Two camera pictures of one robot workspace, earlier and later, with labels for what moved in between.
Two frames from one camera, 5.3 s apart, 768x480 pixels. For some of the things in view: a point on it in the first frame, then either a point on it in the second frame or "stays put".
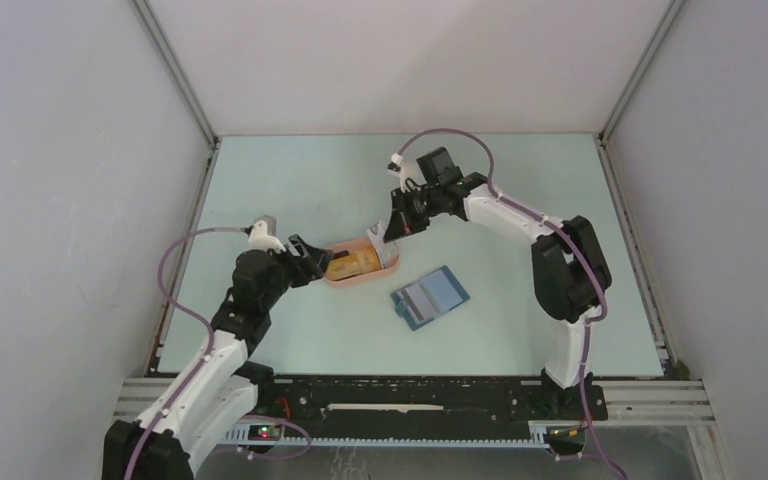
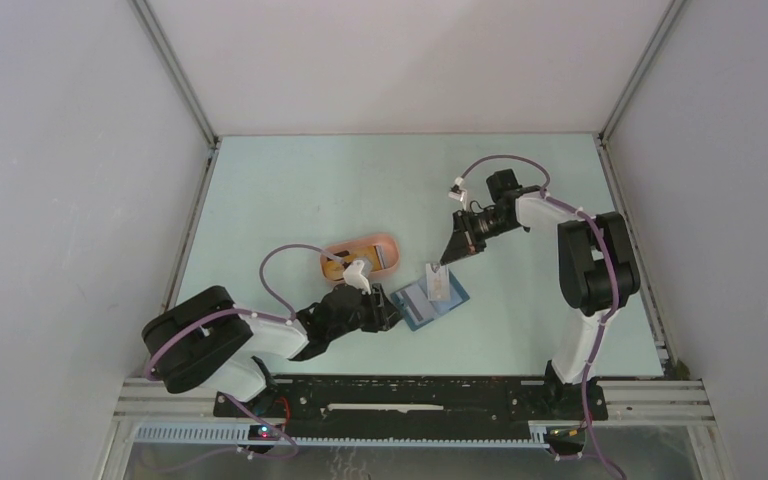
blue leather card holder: x=425 y=299 stays put
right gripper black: x=403 y=222 -> x=465 y=240
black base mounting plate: x=423 y=404 stays put
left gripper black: x=310 y=265 -> x=389 y=314
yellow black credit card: x=360 y=262 stays put
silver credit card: x=386 y=251 -> x=438 y=283
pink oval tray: x=355 y=245 stays put
